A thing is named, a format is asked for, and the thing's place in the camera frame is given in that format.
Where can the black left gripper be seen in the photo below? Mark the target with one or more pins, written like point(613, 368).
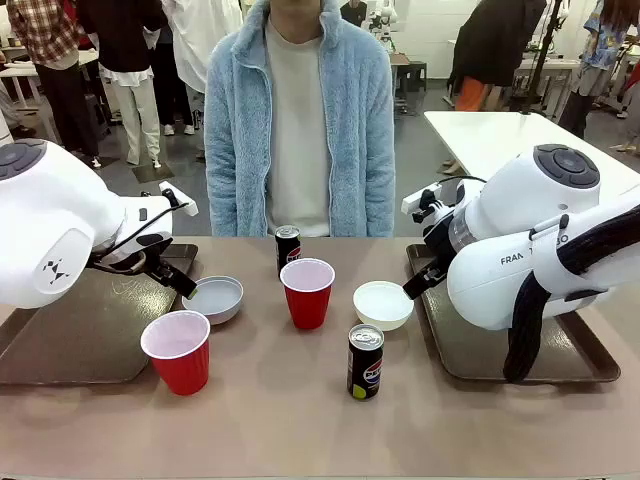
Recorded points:
point(150, 262)

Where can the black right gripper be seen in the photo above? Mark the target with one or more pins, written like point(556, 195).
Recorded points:
point(440, 242)

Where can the pale blue-grey bowl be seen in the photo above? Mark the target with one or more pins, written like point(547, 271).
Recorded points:
point(220, 300)

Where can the white bowl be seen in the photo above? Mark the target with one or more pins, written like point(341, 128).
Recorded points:
point(380, 315)

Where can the black Pepsi can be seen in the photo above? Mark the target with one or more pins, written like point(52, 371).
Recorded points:
point(365, 370)
point(287, 247)

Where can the red plastic cup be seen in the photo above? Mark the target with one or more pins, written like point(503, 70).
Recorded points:
point(180, 365)
point(307, 310)

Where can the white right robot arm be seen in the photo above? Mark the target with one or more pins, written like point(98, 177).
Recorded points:
point(530, 200)

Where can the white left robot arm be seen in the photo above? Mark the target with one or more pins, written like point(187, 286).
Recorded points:
point(50, 215)

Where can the brown plastic tray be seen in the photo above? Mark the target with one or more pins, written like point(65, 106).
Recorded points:
point(475, 350)
point(75, 340)

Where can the person in blue fleece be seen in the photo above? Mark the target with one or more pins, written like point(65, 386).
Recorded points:
point(240, 150)

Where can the white table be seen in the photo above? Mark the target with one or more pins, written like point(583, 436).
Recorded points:
point(475, 135)

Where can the black stool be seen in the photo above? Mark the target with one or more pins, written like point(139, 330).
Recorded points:
point(97, 117)

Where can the cream t-shirt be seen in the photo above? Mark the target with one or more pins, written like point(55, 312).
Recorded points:
point(295, 125)

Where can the small brown side table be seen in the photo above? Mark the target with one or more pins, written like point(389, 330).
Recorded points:
point(407, 67)

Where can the person in orange trousers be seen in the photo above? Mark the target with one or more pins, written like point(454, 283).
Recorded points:
point(490, 45)

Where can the person in white shirt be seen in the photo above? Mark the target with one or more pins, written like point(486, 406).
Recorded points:
point(200, 30)

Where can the person in black top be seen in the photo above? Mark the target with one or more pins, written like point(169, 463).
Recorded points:
point(120, 30)

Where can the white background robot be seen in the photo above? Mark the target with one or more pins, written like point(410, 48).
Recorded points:
point(380, 20)

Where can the white desk with legs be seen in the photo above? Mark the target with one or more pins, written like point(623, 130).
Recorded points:
point(20, 70)

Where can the black tripod stand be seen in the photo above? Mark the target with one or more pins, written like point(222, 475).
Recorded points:
point(545, 45)

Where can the person in plaid shirt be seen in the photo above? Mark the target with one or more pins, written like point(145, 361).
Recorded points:
point(45, 30)

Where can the person in blue patterned shirt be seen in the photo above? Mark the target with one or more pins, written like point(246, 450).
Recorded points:
point(600, 35)

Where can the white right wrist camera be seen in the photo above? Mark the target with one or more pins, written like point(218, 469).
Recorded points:
point(421, 199)

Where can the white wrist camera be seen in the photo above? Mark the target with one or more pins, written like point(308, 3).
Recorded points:
point(421, 199)
point(177, 199)

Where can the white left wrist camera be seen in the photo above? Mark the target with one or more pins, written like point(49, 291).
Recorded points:
point(177, 199)

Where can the dark floor base plate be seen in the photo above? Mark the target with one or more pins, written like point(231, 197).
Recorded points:
point(152, 171)

